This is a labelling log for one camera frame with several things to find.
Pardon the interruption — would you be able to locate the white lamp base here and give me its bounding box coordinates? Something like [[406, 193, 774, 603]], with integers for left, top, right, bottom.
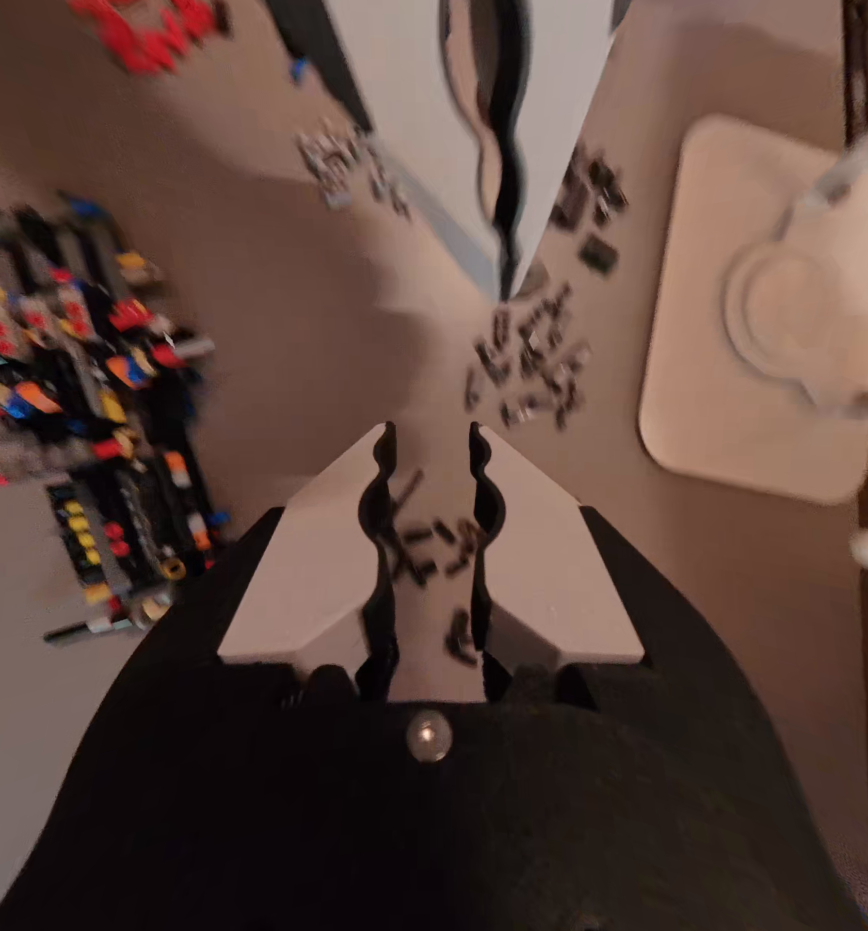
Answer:
[[638, 95, 868, 570]]

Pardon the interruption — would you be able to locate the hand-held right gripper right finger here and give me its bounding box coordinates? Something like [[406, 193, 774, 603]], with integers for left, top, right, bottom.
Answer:
[[469, 422, 646, 703]]

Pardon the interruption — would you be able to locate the partly built lego model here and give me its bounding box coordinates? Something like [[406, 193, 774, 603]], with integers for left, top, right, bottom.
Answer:
[[0, 191, 231, 644]]

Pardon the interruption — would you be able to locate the pile of dark grey lego pieces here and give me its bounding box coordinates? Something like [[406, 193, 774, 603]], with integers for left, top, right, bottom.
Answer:
[[463, 262, 594, 432]]

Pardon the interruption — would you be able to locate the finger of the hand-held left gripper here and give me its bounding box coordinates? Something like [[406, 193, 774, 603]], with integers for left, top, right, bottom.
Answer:
[[505, 0, 614, 301], [325, 0, 505, 301]]

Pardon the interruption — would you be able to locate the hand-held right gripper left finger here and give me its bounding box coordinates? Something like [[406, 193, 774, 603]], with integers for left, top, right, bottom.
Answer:
[[217, 422, 399, 703]]

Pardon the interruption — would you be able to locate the pile of black lego pieces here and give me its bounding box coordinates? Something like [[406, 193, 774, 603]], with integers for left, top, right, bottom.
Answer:
[[549, 144, 630, 277]]

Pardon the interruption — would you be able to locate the pile of light grey lego pieces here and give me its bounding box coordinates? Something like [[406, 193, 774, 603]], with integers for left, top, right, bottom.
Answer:
[[296, 120, 412, 213]]

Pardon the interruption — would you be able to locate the pile of red lego pins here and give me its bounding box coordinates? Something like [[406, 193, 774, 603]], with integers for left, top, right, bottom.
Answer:
[[66, 0, 231, 76]]

